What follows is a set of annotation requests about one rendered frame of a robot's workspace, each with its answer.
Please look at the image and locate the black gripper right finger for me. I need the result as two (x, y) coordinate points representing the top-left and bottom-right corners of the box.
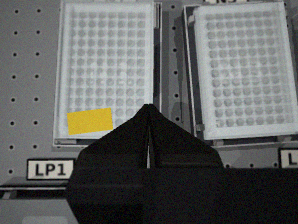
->
(148, 104), (224, 168)

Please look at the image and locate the grey metal base plate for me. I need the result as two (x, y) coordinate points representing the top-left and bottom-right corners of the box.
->
(0, 0), (298, 185)

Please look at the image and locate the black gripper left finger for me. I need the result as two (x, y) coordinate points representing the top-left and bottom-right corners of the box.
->
(72, 104), (149, 171)

